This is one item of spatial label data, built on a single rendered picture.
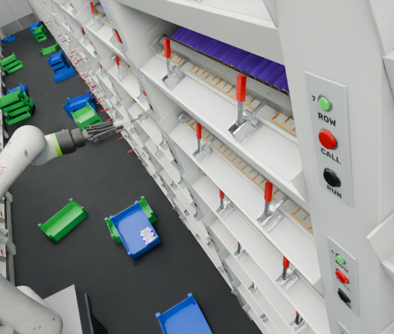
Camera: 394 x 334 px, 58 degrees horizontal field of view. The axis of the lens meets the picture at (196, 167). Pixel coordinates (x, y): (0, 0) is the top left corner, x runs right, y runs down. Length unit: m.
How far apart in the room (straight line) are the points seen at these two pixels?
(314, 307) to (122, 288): 1.52
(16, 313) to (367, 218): 1.18
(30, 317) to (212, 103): 1.01
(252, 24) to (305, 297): 0.59
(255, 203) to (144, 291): 1.47
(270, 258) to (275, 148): 0.42
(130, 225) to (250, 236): 1.52
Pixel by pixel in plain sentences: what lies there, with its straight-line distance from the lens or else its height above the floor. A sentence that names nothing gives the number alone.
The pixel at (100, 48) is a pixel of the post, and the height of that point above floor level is 1.19.
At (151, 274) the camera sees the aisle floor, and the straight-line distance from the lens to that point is 2.13.
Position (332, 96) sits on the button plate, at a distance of 0.28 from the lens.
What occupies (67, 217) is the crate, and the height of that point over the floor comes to 0.00.
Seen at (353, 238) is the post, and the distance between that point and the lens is 0.38.
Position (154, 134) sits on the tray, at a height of 0.90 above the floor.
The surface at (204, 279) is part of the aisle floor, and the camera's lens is 1.98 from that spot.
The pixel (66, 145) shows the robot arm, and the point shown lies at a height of 0.98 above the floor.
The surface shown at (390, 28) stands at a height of 1.51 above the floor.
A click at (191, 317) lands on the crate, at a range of 1.90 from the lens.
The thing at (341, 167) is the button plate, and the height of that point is 1.38.
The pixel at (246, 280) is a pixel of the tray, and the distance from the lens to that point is 1.32.
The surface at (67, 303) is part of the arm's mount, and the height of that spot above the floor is 0.38.
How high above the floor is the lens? 1.60
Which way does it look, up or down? 37 degrees down
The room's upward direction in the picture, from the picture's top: 23 degrees counter-clockwise
